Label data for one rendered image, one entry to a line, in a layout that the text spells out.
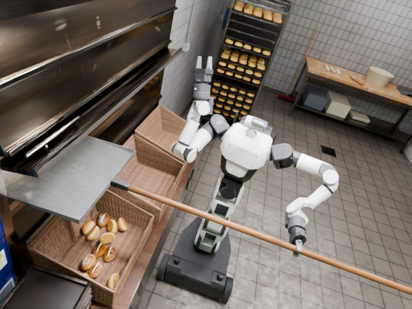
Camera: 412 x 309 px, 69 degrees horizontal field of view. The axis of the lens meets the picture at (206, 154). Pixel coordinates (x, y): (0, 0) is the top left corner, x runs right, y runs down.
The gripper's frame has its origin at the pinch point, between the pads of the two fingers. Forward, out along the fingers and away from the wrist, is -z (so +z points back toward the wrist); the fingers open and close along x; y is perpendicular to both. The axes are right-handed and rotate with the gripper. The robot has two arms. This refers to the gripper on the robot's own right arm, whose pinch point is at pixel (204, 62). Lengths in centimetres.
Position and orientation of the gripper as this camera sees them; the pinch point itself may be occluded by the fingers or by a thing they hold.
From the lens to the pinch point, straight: 159.5
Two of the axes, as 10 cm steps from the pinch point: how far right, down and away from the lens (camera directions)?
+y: -7.4, 1.0, -6.6
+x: 6.6, 2.5, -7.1
